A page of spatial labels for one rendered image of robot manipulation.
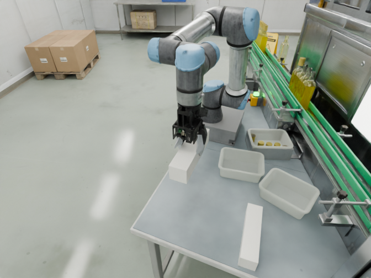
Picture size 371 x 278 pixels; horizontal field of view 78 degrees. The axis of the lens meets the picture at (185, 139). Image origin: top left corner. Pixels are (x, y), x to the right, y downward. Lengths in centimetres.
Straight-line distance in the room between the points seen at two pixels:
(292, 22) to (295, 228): 698
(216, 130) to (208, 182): 34
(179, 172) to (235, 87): 65
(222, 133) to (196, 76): 79
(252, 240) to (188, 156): 40
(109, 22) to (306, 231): 727
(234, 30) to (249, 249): 84
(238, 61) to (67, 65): 372
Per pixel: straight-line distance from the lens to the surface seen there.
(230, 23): 103
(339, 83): 152
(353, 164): 122
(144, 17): 672
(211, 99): 131
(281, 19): 760
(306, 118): 140
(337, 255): 111
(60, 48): 446
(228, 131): 133
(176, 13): 723
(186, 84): 61
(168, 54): 73
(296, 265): 102
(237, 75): 117
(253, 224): 98
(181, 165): 72
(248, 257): 91
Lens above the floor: 161
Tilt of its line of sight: 38 degrees down
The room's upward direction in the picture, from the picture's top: straight up
